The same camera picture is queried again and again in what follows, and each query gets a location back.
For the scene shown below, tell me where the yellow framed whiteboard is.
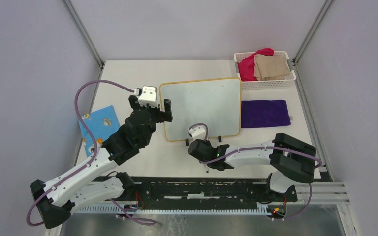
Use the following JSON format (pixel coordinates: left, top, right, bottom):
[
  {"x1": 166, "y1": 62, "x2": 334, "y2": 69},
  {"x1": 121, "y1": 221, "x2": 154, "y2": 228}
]
[{"x1": 159, "y1": 77, "x2": 242, "y2": 142}]

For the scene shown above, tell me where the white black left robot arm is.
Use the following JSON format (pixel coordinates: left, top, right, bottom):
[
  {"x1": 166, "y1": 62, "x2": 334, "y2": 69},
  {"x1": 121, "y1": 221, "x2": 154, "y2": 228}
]
[{"x1": 26, "y1": 95, "x2": 173, "y2": 229}]

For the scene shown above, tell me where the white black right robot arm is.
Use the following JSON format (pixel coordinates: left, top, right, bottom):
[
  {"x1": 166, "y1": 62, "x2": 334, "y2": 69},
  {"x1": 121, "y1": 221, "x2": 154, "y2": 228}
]
[{"x1": 188, "y1": 133, "x2": 323, "y2": 201}]

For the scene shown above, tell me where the black whiteboard stand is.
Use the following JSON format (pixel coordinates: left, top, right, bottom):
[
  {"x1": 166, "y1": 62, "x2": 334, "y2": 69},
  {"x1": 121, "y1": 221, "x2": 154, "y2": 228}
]
[{"x1": 185, "y1": 136, "x2": 223, "y2": 147}]

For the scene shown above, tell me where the blue picture book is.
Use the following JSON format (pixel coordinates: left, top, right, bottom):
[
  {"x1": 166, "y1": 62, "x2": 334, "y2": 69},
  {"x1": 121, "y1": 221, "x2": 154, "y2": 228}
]
[{"x1": 79, "y1": 105, "x2": 120, "y2": 157}]

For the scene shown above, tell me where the purple towel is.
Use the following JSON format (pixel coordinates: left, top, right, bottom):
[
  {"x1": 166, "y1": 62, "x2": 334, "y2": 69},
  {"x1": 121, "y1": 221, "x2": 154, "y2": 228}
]
[{"x1": 241, "y1": 100, "x2": 291, "y2": 128}]

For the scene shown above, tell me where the red cloth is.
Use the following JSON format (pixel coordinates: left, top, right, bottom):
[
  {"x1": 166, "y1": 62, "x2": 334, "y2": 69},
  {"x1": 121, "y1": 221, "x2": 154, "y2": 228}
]
[{"x1": 238, "y1": 48, "x2": 274, "y2": 82}]

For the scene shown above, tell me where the beige cloth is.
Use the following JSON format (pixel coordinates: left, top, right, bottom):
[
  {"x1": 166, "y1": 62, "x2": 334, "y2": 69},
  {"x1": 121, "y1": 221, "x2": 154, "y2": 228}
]
[{"x1": 253, "y1": 54, "x2": 291, "y2": 81}]

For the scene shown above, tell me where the white perforated plastic basket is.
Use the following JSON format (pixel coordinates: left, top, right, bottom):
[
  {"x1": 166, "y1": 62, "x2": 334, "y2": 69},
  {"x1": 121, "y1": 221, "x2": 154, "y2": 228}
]
[{"x1": 233, "y1": 51, "x2": 297, "y2": 90}]

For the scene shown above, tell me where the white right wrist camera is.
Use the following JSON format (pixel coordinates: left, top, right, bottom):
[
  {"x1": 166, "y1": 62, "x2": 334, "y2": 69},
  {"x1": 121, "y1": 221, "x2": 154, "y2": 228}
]
[{"x1": 188, "y1": 125, "x2": 207, "y2": 140}]

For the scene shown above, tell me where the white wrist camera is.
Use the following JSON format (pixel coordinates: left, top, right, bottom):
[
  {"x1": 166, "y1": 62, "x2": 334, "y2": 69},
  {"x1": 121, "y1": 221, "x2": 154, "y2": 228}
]
[
  {"x1": 134, "y1": 86, "x2": 158, "y2": 107},
  {"x1": 188, "y1": 125, "x2": 207, "y2": 140}
]

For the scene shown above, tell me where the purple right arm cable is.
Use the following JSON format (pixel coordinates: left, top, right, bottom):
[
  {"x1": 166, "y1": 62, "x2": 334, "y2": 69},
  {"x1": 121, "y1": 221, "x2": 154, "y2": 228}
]
[{"x1": 189, "y1": 123, "x2": 323, "y2": 220}]

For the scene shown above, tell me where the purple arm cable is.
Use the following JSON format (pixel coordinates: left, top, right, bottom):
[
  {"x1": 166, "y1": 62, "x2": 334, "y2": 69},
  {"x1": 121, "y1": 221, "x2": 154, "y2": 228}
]
[
  {"x1": 189, "y1": 123, "x2": 323, "y2": 220},
  {"x1": 26, "y1": 80, "x2": 136, "y2": 227}
]

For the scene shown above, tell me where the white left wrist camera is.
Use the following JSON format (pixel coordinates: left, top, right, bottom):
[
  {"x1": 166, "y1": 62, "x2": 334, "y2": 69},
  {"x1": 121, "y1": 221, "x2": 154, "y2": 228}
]
[{"x1": 134, "y1": 86, "x2": 158, "y2": 107}]

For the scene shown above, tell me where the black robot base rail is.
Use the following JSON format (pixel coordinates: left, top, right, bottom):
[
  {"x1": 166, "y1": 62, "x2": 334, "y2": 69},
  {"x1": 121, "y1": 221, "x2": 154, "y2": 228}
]
[{"x1": 91, "y1": 172, "x2": 299, "y2": 212}]

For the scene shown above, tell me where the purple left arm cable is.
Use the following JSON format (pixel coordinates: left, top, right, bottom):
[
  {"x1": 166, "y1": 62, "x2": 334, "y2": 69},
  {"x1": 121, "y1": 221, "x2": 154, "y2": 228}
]
[{"x1": 26, "y1": 80, "x2": 136, "y2": 227}]

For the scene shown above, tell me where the aluminium frame rail left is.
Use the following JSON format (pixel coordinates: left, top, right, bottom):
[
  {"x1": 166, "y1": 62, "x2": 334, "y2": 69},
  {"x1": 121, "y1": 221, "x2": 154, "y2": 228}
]
[{"x1": 62, "y1": 0, "x2": 105, "y2": 70}]

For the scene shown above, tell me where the aluminium frame rail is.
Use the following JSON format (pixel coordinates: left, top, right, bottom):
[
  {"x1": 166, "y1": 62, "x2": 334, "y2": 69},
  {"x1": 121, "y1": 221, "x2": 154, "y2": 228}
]
[
  {"x1": 62, "y1": 0, "x2": 105, "y2": 70},
  {"x1": 292, "y1": 0, "x2": 334, "y2": 171}
]

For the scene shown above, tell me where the aluminium frame rail right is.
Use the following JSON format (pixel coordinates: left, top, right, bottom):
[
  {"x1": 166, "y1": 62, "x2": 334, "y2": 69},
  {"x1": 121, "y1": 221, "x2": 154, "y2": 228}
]
[{"x1": 292, "y1": 0, "x2": 334, "y2": 171}]

